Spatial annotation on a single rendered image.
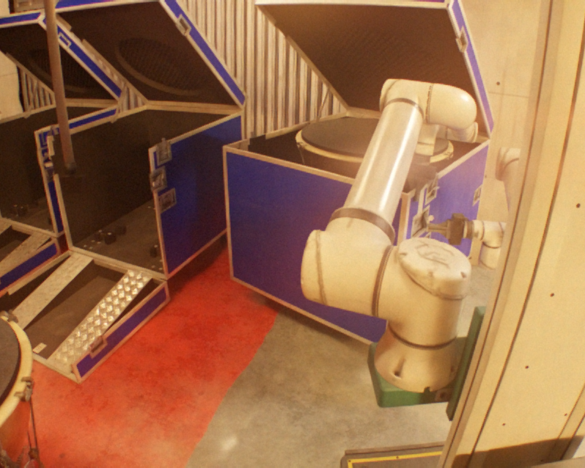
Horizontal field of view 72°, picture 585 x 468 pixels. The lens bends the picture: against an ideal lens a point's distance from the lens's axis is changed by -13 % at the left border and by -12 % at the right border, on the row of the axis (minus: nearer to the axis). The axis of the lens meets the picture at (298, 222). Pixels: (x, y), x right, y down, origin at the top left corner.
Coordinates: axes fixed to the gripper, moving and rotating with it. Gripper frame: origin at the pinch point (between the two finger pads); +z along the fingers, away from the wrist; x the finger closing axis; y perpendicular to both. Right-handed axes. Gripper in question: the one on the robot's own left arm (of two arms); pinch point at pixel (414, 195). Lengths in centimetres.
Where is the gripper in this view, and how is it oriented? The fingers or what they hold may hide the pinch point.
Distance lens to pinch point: 186.4
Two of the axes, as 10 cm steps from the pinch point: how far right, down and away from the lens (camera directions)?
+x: -7.8, -2.7, 5.6
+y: 6.1, -1.7, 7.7
